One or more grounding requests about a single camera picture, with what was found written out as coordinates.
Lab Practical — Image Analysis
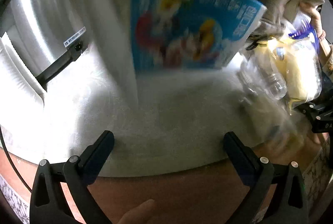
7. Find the stainless steel pressure cooker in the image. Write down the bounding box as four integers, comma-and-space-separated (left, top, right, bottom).
0, 0, 91, 92

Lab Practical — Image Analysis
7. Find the large yellow bread packet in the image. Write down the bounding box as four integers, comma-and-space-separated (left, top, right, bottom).
255, 12, 324, 115

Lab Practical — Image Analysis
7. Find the person's left hand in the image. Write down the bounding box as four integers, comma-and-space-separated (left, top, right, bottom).
116, 199, 157, 224

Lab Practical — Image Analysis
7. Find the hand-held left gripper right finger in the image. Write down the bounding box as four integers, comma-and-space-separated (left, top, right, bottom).
223, 131, 309, 224

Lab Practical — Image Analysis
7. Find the clear plastic bottle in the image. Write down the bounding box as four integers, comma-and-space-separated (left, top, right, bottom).
237, 58, 288, 102

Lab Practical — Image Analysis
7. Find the blue cartoon print packet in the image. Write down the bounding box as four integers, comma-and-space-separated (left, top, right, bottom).
130, 0, 267, 71

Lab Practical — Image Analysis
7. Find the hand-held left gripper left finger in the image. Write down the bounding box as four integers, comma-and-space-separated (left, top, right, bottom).
29, 130, 115, 224

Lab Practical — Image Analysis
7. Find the black cable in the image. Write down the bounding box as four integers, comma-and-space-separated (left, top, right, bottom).
0, 124, 33, 192

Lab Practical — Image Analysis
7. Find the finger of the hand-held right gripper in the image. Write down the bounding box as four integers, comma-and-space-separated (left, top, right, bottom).
299, 102, 326, 121

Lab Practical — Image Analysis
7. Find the patterned cloth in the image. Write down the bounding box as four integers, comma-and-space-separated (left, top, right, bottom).
303, 139, 332, 210
0, 174, 30, 218

